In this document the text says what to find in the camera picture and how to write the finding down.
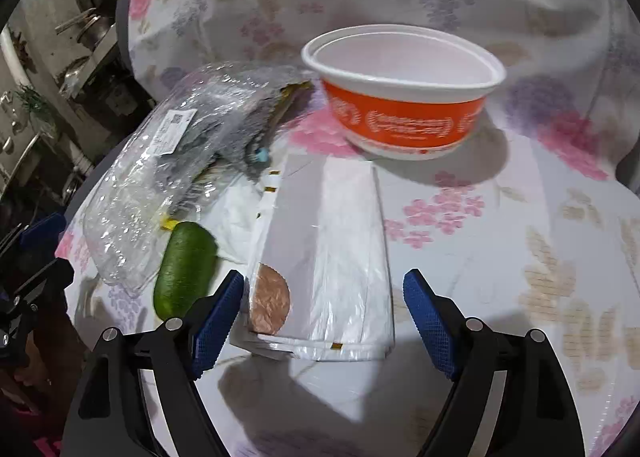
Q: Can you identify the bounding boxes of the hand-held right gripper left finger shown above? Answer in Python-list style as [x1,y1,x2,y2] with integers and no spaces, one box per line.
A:
[62,269,246,457]

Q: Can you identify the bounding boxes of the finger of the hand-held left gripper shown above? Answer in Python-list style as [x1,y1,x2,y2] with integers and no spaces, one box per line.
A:
[15,259,76,308]
[19,214,67,244]

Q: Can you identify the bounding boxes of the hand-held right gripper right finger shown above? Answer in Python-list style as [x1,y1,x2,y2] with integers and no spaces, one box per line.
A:
[402,268,586,457]

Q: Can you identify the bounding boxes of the green cucumber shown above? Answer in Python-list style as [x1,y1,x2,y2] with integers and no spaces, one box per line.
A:
[152,222,218,320]

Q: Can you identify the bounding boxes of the clear plastic tray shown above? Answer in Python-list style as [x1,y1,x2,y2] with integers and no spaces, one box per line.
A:
[82,62,316,298]

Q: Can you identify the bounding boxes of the thin white plastic bag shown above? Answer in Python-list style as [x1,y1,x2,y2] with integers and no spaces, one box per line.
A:
[200,172,281,278]

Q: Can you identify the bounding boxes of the white plastic bag packet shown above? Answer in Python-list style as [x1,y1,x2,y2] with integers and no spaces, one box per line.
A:
[232,153,396,363]

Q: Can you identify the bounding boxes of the orange white paper bowl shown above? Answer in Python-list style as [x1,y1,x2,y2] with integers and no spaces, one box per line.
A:
[301,24,507,160]

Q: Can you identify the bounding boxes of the floral printed cloth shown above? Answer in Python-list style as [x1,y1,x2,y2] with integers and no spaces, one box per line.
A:
[50,0,640,457]

